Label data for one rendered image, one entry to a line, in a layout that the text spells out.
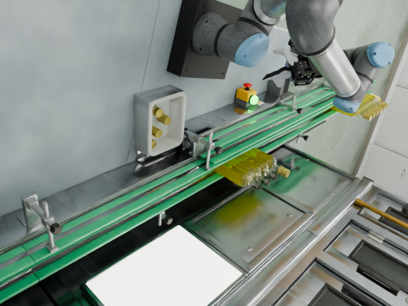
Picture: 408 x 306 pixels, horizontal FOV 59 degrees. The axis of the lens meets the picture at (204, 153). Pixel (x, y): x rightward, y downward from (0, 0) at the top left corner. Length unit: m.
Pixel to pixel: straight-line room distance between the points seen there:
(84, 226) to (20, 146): 0.30
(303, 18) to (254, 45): 0.38
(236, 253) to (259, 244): 0.10
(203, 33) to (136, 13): 0.23
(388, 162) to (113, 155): 6.83
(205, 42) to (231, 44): 0.11
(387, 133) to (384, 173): 0.81
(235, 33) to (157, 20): 0.26
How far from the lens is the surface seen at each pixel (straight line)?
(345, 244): 1.59
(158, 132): 1.36
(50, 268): 1.19
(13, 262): 1.13
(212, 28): 1.28
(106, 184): 1.31
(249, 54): 1.20
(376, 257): 1.61
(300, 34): 0.86
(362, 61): 1.19
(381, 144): 7.71
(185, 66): 1.32
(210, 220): 1.45
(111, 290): 1.22
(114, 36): 1.20
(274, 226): 1.49
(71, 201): 1.25
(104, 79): 1.21
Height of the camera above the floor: 1.71
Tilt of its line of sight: 33 degrees down
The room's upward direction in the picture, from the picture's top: 120 degrees clockwise
